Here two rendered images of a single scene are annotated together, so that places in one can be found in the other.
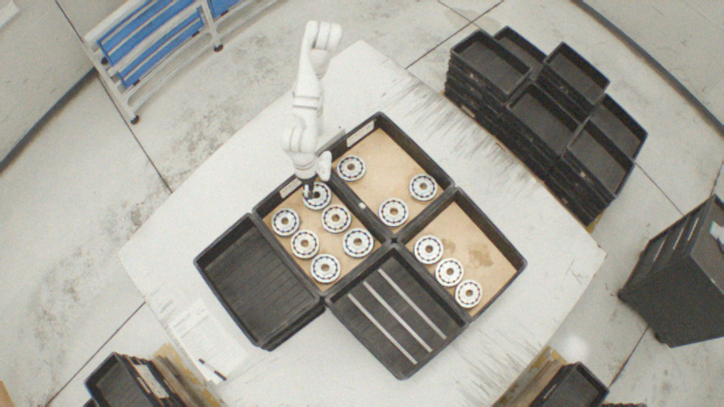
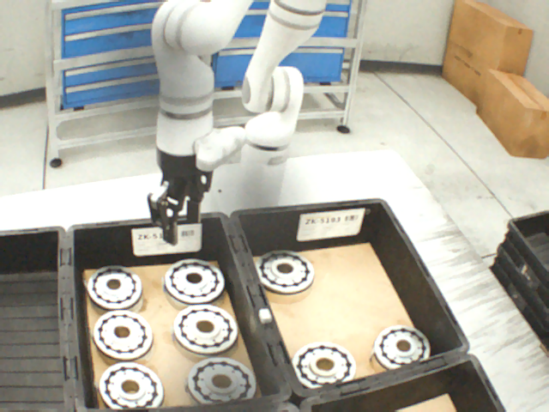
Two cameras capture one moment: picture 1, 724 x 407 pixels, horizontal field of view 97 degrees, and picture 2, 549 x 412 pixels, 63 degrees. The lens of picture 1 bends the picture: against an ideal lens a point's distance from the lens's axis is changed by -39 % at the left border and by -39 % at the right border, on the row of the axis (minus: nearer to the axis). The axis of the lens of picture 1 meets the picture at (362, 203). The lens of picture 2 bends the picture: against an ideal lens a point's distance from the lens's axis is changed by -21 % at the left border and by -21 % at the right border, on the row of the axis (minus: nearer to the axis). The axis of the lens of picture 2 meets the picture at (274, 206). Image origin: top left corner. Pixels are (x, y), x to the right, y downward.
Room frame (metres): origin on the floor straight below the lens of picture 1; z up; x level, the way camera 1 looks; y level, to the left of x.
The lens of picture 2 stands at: (0.14, -0.15, 1.52)
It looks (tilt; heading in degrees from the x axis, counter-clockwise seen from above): 38 degrees down; 18
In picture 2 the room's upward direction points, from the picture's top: 8 degrees clockwise
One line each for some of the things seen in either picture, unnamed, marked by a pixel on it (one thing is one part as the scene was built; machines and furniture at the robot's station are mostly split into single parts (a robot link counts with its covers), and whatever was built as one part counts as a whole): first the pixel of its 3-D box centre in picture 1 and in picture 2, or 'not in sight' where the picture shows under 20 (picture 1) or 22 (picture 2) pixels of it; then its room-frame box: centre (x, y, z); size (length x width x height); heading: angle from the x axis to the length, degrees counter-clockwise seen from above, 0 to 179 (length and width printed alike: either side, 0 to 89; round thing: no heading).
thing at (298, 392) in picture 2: (387, 170); (349, 287); (0.76, -0.09, 0.92); 0.40 x 0.30 x 0.02; 38
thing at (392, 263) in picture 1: (398, 316); not in sight; (0.26, -0.10, 0.87); 0.40 x 0.30 x 0.11; 38
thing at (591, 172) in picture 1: (588, 174); not in sight; (0.98, -1.28, 0.37); 0.40 x 0.30 x 0.45; 42
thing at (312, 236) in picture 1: (305, 244); (122, 334); (0.53, 0.20, 0.86); 0.10 x 0.10 x 0.01
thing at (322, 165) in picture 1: (310, 162); (196, 124); (0.67, 0.14, 1.18); 0.11 x 0.09 x 0.06; 85
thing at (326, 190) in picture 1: (316, 195); (194, 281); (0.71, 0.15, 0.86); 0.10 x 0.10 x 0.01
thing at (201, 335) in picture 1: (204, 341); not in sight; (0.17, 0.65, 0.70); 0.33 x 0.23 x 0.01; 42
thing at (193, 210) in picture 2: not in sight; (193, 211); (0.71, 0.15, 1.01); 0.02 x 0.01 x 0.04; 85
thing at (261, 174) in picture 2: (312, 117); (261, 174); (1.03, 0.17, 0.87); 0.09 x 0.09 x 0.17; 36
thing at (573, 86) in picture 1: (568, 91); not in sight; (1.54, -1.31, 0.37); 0.40 x 0.30 x 0.45; 42
